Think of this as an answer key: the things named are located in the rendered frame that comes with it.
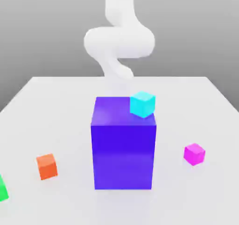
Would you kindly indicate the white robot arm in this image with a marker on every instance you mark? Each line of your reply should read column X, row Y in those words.
column 119, row 42

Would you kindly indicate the small cyan cube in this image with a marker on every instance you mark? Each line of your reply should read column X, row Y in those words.
column 142, row 104

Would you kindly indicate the small magenta cube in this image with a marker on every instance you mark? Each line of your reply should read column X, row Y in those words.
column 194, row 154

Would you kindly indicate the small orange cube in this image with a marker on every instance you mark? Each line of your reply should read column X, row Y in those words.
column 47, row 166

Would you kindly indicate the small green cube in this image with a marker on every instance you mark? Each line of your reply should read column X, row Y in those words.
column 2, row 190

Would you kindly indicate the large purple box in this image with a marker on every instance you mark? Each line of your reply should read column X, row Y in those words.
column 123, row 154

